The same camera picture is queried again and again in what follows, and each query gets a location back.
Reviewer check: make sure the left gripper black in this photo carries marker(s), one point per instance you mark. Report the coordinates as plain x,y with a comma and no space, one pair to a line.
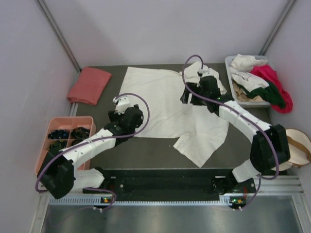
115,117

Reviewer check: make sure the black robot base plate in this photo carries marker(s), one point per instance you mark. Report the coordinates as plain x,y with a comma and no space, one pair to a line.
168,184

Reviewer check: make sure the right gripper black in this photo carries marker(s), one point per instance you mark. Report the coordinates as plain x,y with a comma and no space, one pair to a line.
184,97

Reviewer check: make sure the folded salmon pink t shirt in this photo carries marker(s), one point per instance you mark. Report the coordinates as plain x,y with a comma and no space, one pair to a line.
89,86

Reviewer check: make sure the beige canvas round bag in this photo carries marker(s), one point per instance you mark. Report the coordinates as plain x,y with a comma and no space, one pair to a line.
300,150

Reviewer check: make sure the grey slotted cable duct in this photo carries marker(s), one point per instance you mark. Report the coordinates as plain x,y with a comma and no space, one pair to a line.
104,200

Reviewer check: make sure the pink compartment organizer tray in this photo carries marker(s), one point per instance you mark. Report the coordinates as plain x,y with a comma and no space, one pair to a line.
66,123

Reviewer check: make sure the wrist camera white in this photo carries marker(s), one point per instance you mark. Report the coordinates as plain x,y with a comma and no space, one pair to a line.
194,72
121,104

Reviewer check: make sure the white and green t shirt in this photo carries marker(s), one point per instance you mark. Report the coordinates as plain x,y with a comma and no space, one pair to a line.
252,85

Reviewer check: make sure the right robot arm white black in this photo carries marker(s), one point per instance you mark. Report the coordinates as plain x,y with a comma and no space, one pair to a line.
269,144

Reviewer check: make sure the magenta pink t shirt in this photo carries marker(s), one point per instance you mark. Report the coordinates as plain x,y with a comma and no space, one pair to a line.
280,99

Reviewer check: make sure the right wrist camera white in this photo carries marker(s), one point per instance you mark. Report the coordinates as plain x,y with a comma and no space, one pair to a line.
194,72

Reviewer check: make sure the cream t shirt in basket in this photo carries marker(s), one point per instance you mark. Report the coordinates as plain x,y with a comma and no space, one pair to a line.
245,63

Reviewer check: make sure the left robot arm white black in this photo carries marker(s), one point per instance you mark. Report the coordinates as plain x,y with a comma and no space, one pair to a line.
60,173

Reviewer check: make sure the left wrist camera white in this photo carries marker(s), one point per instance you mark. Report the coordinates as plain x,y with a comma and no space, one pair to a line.
121,104

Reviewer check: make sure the grey plastic laundry basket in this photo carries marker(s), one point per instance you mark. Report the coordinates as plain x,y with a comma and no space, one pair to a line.
244,104

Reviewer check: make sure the tan garment in basket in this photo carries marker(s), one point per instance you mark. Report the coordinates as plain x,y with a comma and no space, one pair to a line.
241,96

